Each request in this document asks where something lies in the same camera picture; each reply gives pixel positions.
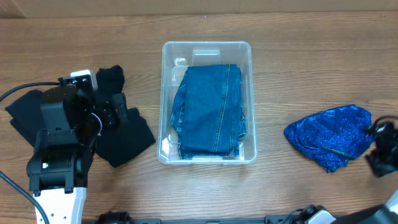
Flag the blue sequin fabric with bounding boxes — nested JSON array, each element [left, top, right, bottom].
[[284, 105, 374, 172]]

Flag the black garment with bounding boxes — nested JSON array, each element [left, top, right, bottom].
[[95, 108, 155, 168], [5, 90, 45, 146]]

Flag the blue denim jeans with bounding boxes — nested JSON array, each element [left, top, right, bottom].
[[170, 64, 246, 159]]

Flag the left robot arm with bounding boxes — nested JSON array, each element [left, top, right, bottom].
[[27, 85, 127, 223]]

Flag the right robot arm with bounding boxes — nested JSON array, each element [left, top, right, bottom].
[[283, 116, 397, 224]]

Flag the black rolled sock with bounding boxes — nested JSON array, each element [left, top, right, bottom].
[[96, 65, 125, 95]]

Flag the clear plastic storage bin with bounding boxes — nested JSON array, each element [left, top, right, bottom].
[[157, 41, 258, 165]]

